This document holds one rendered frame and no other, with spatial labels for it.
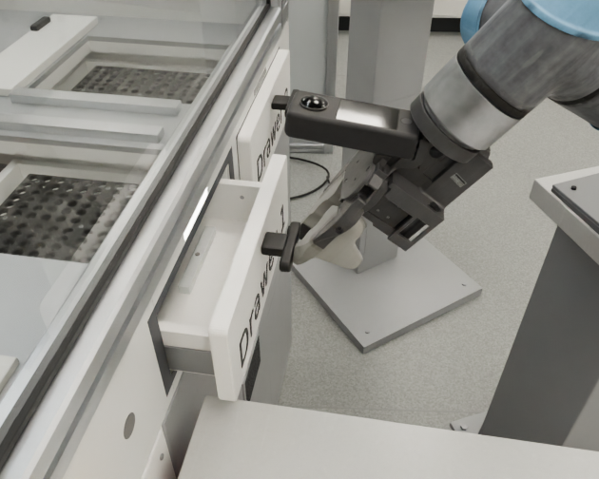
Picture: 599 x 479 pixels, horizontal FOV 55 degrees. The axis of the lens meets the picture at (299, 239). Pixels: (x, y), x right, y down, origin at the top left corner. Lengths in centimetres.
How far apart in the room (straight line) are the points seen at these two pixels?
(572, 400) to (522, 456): 54
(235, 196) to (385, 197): 27
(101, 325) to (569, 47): 39
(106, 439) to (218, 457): 17
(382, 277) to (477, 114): 139
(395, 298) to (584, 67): 137
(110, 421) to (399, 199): 30
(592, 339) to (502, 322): 77
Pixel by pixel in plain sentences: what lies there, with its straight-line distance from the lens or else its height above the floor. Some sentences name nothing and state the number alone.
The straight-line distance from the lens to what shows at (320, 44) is 226.
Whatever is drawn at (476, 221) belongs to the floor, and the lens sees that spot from 218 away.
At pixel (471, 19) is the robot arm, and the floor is 110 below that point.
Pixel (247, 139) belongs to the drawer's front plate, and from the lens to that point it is 76.
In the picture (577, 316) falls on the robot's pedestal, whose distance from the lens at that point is 111.
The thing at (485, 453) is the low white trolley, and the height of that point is 76.
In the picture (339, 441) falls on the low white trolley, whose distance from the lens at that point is 64.
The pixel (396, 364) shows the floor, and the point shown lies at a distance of 167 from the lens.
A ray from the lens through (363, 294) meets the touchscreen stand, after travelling 178.
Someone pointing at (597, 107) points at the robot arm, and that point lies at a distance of 53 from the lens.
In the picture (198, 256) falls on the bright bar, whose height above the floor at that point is 85.
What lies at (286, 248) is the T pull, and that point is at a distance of 61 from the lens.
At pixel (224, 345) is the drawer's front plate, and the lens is 52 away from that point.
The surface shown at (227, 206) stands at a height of 86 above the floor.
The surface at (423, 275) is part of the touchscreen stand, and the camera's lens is 187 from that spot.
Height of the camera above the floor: 131
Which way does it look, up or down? 41 degrees down
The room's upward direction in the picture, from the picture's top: straight up
